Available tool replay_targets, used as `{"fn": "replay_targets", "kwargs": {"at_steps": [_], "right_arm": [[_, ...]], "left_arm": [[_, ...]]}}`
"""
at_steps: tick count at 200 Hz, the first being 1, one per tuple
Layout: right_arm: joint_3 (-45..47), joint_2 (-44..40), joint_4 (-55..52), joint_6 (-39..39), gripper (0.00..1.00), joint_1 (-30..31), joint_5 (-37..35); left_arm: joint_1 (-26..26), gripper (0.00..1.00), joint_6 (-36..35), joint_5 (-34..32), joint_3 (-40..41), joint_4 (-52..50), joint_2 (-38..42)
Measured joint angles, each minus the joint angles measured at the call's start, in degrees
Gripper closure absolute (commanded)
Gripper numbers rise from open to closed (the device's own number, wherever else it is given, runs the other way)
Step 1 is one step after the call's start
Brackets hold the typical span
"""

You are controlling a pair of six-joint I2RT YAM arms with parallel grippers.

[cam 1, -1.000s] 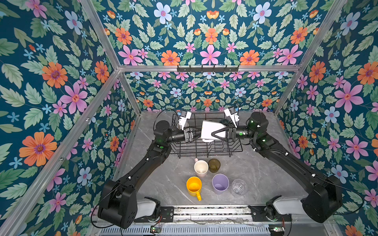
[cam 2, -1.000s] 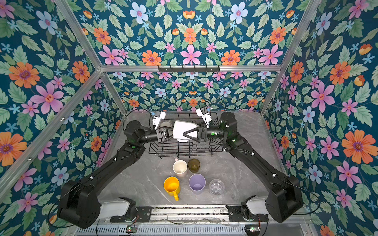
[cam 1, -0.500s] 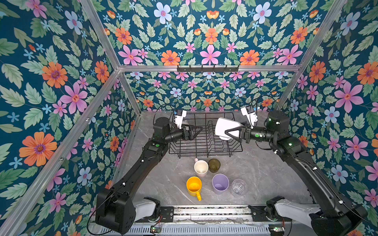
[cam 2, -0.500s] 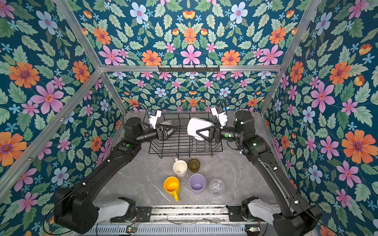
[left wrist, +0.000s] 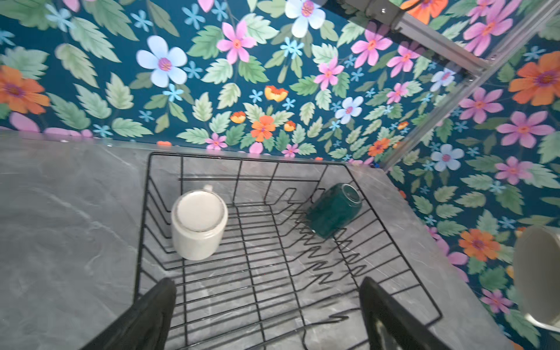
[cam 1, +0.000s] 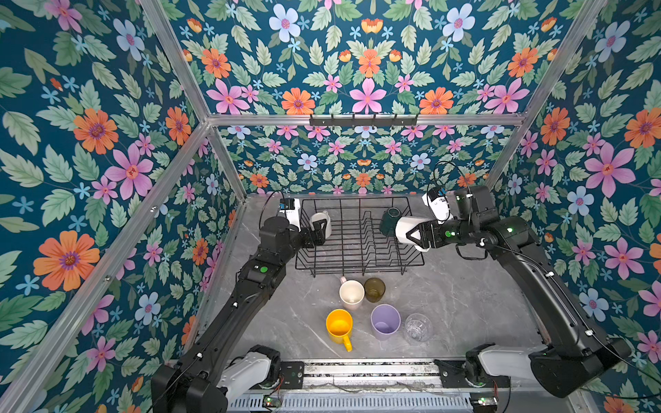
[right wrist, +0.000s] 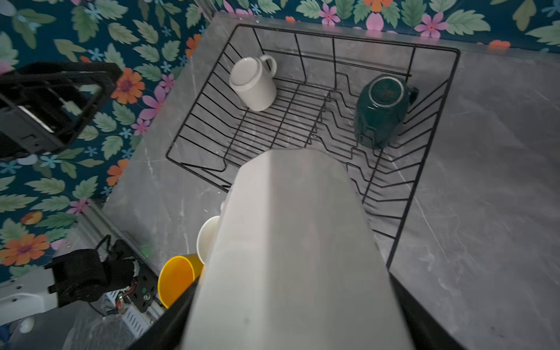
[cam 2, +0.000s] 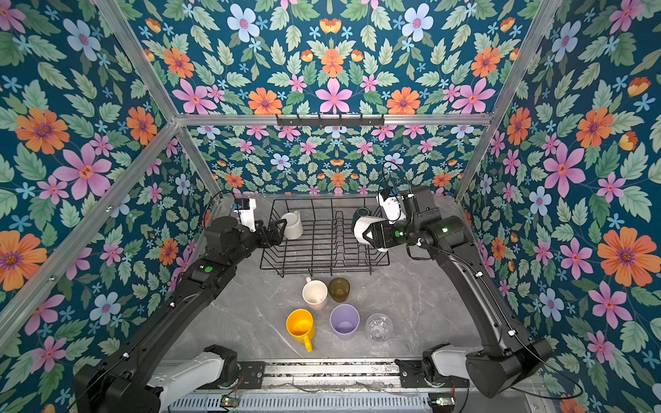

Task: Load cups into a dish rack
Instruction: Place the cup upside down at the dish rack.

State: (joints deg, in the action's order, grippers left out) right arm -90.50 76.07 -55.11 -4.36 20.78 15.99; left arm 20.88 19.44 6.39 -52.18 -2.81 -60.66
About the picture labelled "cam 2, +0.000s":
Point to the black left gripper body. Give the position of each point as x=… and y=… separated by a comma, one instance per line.
x=261, y=240

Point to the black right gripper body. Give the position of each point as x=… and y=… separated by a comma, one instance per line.
x=390, y=231

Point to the white mug red inside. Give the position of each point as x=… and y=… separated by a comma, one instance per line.
x=294, y=227

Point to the cream faceted mug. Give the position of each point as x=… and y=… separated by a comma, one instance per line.
x=364, y=232

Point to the dark green mug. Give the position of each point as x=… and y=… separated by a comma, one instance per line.
x=361, y=212

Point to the white mug pink handle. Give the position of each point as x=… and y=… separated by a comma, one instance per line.
x=315, y=294

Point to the yellow mug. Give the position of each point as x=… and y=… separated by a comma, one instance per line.
x=300, y=325

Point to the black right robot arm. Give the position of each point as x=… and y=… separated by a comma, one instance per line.
x=508, y=353

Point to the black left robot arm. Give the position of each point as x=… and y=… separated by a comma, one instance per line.
x=126, y=381

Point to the olive green glass cup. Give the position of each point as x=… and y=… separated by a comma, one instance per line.
x=339, y=289

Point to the clear glass cup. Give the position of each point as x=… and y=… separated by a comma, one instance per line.
x=379, y=327

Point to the lilac plastic cup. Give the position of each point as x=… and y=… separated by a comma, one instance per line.
x=345, y=321

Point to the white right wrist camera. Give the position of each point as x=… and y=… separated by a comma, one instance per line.
x=390, y=203

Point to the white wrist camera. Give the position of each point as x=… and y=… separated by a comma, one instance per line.
x=245, y=208
x=390, y=203

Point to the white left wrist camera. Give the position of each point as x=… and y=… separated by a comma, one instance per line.
x=245, y=208

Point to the black wire dish rack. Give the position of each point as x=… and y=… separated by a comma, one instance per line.
x=327, y=244

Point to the black hook rail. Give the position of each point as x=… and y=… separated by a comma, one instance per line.
x=330, y=120

